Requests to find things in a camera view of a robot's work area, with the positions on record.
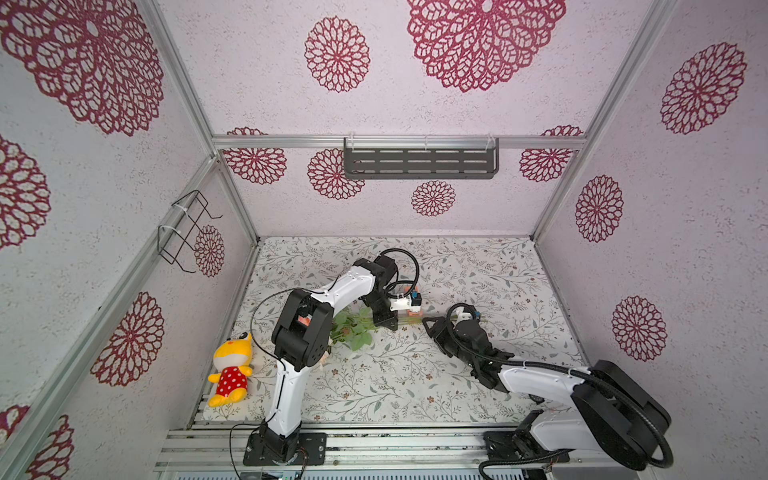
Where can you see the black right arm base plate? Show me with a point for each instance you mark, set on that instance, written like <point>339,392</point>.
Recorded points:
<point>518,448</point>

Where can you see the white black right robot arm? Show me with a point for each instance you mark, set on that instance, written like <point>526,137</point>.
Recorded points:
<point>597,409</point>

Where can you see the pink artificial rose stem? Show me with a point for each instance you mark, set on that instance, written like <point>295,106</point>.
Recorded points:
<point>353,328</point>

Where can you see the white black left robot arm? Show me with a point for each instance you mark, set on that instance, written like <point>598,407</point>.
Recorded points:
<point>302,333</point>

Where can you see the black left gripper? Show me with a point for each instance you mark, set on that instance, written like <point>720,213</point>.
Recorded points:
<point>386,321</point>

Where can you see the dark grey wall shelf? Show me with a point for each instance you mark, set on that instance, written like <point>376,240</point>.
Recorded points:
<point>464,162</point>

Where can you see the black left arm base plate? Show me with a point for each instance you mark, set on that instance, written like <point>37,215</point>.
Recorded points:
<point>268,449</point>

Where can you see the yellow plush toy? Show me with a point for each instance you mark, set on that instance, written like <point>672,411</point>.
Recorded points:
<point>232,362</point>

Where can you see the black wire wall basket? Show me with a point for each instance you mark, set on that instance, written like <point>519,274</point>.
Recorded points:
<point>172,240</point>

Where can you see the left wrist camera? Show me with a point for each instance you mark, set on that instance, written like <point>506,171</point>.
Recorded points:
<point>412,300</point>

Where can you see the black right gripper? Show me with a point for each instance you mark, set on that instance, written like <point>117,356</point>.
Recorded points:
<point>444,330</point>

